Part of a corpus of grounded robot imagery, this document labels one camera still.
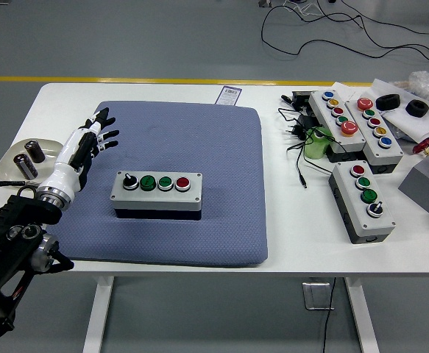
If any white paper sheet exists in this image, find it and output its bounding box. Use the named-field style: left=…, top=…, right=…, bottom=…
left=331, top=81, right=375, bottom=102
left=370, top=78, right=429, bottom=140

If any purple-edged white label card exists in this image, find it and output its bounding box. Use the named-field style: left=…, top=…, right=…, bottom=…
left=216, top=85, right=243, bottom=107

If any grey block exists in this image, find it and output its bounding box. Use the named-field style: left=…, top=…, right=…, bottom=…
left=397, top=150, right=429, bottom=215

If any metal floor socket plate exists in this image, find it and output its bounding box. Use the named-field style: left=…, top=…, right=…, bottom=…
left=302, top=281, right=336, bottom=311

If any light green cup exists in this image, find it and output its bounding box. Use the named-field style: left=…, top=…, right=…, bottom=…
left=304, top=126, right=333, bottom=160

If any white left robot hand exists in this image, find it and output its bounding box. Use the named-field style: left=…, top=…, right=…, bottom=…
left=38, top=107, right=121, bottom=194

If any clear bubble wrap bag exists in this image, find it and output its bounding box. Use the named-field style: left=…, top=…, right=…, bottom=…
left=407, top=70, right=429, bottom=107

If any grey five-button control box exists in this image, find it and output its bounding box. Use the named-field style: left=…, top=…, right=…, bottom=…
left=308, top=90, right=366, bottom=163
left=346, top=96, right=405, bottom=174

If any black power adapter with cord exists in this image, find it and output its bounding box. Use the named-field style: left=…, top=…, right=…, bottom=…
left=277, top=106, right=347, bottom=190

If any black cable under table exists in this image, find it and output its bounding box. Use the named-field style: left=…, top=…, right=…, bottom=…
left=322, top=277, right=337, bottom=353

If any beige shallow tray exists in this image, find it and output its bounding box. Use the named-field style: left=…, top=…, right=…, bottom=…
left=0, top=138, right=63, bottom=181

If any small black electronic module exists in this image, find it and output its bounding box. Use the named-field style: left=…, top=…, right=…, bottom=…
left=280, top=90, right=316, bottom=110

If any black foam ring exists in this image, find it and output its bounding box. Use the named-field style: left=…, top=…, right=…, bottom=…
left=375, top=93, right=402, bottom=111
left=405, top=99, right=429, bottom=118

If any grey four-button control box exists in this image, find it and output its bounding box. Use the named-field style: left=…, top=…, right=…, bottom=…
left=327, top=160, right=397, bottom=245
left=110, top=170, right=204, bottom=221

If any blue-grey textured mat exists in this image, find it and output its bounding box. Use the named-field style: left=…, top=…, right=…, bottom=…
left=40, top=101, right=269, bottom=268

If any dark cylindrical capacitor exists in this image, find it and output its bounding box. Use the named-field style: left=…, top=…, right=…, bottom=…
left=24, top=140, right=46, bottom=164
left=13, top=154, right=38, bottom=180

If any small red part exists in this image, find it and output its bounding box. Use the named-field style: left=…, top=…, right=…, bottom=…
left=411, top=138, right=429, bottom=155

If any white table leg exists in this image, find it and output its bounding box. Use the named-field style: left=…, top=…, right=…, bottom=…
left=82, top=274, right=115, bottom=353
left=344, top=276, right=380, bottom=353

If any white floor cable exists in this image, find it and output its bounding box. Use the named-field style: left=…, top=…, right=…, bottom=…
left=283, top=0, right=325, bottom=21

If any black floor cable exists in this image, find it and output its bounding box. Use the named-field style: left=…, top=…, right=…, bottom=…
left=260, top=0, right=429, bottom=60

